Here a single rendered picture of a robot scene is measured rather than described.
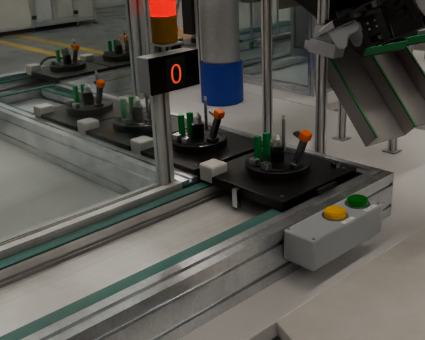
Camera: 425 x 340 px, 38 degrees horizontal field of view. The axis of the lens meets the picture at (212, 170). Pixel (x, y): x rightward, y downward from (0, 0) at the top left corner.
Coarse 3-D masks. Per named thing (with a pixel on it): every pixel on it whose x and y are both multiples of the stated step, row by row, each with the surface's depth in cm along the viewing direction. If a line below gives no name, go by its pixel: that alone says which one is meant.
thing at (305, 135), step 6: (294, 132) 126; (300, 132) 124; (306, 132) 124; (300, 138) 125; (306, 138) 124; (300, 144) 126; (306, 144) 126; (300, 150) 126; (294, 156) 128; (300, 156) 127; (294, 162) 128
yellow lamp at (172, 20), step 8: (176, 16) 117; (152, 24) 117; (160, 24) 116; (168, 24) 116; (176, 24) 118; (152, 32) 117; (160, 32) 116; (168, 32) 116; (176, 32) 118; (152, 40) 118; (160, 40) 117; (168, 40) 117; (176, 40) 118
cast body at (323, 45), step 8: (320, 24) 128; (312, 40) 129; (320, 40) 128; (328, 40) 127; (304, 48) 133; (312, 48) 130; (320, 48) 129; (328, 48) 127; (336, 48) 127; (328, 56) 128; (336, 56) 128
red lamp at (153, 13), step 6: (150, 0) 115; (156, 0) 114; (162, 0) 114; (168, 0) 114; (174, 0) 116; (150, 6) 116; (156, 6) 115; (162, 6) 115; (168, 6) 115; (174, 6) 116; (150, 12) 116; (156, 12) 115; (162, 12) 115; (168, 12) 115; (174, 12) 116
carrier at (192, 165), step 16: (192, 128) 149; (208, 128) 163; (176, 144) 146; (192, 144) 145; (208, 144) 145; (224, 144) 148; (240, 144) 150; (176, 160) 142; (192, 160) 141; (224, 160) 141
